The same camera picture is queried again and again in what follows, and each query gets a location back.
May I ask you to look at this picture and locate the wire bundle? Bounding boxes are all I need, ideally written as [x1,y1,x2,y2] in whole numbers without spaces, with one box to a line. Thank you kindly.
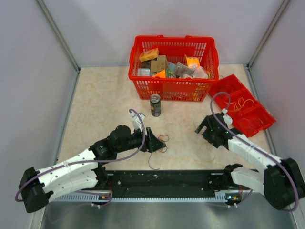
[147,135,170,170]

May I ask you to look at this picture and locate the red compartment tray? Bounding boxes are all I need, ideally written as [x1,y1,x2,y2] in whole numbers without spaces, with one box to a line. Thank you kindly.
[209,74,276,137]

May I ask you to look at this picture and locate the pink wire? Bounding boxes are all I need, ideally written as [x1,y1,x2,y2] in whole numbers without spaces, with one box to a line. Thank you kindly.
[238,116,264,131]

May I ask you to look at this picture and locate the yellow snack box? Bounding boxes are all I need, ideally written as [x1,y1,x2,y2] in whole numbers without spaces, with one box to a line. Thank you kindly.
[139,48,159,62]

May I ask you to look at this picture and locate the orange triangular pack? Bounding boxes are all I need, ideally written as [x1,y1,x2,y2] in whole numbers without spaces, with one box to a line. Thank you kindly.
[153,70,166,78]

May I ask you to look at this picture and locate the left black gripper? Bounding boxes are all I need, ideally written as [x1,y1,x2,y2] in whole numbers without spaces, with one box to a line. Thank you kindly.
[116,126,166,153]

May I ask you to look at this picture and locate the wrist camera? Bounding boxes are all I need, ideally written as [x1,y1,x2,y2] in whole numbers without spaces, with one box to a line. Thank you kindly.
[221,108,233,125]
[129,112,146,132]

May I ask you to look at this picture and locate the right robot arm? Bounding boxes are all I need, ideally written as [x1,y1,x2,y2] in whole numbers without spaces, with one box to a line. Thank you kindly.
[195,113,305,210]

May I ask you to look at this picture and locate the red plastic shopping basket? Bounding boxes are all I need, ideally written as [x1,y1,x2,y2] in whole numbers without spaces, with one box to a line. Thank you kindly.
[128,35,219,102]

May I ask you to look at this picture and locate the yellow wire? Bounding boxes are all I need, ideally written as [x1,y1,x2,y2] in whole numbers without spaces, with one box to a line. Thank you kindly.
[224,96,255,113]

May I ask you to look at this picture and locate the orange glowing box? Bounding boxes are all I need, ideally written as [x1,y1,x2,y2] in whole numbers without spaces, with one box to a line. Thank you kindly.
[185,55,200,70]

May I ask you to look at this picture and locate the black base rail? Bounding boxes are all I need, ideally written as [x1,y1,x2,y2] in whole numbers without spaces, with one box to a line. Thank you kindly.
[91,170,240,198]

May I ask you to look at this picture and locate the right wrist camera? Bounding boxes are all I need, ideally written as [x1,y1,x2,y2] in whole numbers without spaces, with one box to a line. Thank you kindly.
[221,108,233,125]

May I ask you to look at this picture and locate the black drink can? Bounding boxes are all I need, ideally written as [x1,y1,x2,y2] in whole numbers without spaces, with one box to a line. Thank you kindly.
[150,94,161,117]

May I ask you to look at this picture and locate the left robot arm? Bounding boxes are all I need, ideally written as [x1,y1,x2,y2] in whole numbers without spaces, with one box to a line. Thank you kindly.
[17,125,166,213]

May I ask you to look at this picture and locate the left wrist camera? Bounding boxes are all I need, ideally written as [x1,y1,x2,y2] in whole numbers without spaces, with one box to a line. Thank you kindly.
[129,112,146,132]

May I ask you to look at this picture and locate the clear plastic pack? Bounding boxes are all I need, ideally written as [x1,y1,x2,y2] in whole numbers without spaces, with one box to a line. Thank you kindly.
[137,68,151,77]

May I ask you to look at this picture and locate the red wire coil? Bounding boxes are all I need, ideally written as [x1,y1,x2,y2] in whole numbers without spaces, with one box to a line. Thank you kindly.
[216,82,235,97]

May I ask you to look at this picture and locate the grey printed packet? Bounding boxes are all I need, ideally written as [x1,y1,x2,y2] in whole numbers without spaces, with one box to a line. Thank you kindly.
[174,62,194,77]

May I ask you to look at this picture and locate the brown cardboard box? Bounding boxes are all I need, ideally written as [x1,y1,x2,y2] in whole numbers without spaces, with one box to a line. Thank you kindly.
[150,55,168,73]

